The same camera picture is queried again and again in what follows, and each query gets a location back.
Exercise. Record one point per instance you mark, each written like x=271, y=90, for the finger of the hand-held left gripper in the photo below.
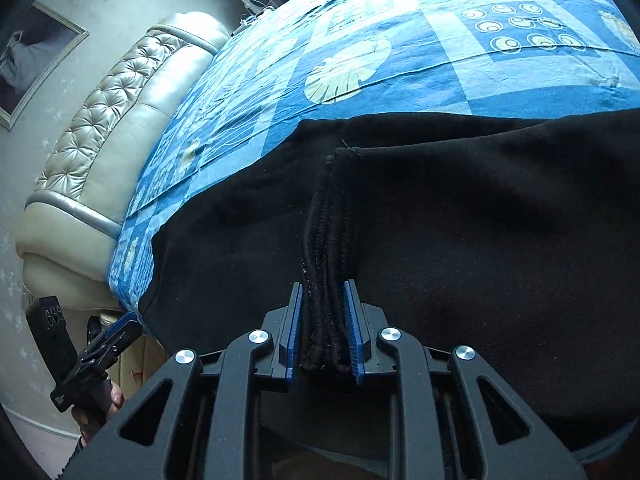
x=122, y=332

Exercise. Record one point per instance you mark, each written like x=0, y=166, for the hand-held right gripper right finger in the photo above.
x=352, y=330

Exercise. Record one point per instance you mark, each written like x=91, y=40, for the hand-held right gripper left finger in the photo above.
x=295, y=327

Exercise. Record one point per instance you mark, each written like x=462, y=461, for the black pants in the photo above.
x=450, y=210

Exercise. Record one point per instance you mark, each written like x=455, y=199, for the person's left hand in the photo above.
x=116, y=399

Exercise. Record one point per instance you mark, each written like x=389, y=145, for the beige tufted leather headboard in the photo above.
x=100, y=125

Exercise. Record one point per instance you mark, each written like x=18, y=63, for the blue leaf-patterned bedsheet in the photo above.
x=400, y=60

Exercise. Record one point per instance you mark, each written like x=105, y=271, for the framed wall picture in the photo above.
x=35, y=60

